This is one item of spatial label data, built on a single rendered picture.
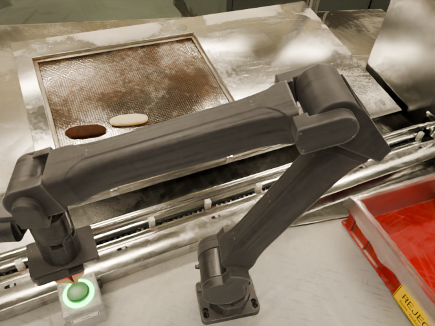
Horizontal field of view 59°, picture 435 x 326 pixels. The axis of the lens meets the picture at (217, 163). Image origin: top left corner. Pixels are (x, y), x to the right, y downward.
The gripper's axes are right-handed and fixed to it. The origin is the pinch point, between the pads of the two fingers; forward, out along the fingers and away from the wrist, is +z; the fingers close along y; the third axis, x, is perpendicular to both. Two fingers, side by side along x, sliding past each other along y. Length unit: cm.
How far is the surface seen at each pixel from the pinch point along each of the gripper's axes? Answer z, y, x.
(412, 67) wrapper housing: -5, 104, 27
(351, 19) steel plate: 14, 139, 92
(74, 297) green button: 4.5, -1.0, -0.9
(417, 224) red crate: 13, 79, -10
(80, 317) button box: 7.8, -1.1, -3.5
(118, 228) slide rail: 10.2, 10.2, 15.0
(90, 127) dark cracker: 1.9, 11.1, 41.8
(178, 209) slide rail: 10.3, 24.7, 15.0
